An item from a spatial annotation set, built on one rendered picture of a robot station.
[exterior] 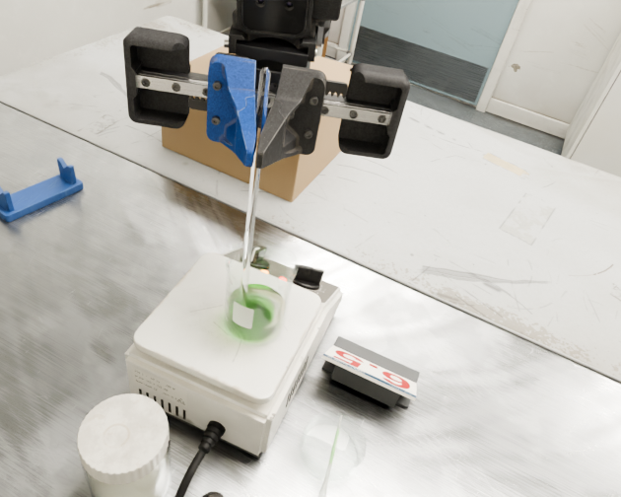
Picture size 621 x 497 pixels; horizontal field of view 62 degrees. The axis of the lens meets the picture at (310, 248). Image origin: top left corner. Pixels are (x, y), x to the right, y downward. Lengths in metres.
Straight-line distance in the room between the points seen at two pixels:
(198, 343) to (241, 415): 0.06
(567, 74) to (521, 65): 0.25
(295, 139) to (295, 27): 0.07
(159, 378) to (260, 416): 0.09
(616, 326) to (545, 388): 0.16
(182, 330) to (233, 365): 0.05
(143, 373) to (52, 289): 0.19
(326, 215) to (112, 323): 0.31
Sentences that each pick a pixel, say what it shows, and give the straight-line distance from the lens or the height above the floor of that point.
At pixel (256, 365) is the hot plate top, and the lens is 0.41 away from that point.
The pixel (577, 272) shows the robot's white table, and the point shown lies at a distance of 0.77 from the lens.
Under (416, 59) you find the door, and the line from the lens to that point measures 3.44.
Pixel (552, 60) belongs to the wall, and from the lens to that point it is 3.32.
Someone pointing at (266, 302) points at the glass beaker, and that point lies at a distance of 0.37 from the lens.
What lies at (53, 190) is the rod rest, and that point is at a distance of 0.70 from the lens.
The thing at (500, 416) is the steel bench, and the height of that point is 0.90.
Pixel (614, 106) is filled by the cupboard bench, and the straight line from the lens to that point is 2.78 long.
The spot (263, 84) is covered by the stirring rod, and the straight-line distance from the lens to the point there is 0.30.
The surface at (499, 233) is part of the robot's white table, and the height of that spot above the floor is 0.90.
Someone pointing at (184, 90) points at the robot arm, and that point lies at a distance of 0.37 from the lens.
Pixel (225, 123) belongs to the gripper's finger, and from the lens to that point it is 0.36.
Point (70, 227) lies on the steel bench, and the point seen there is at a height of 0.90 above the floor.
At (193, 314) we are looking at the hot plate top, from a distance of 0.43.
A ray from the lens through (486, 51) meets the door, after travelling 3.34.
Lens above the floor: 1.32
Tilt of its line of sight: 42 degrees down
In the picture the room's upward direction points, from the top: 12 degrees clockwise
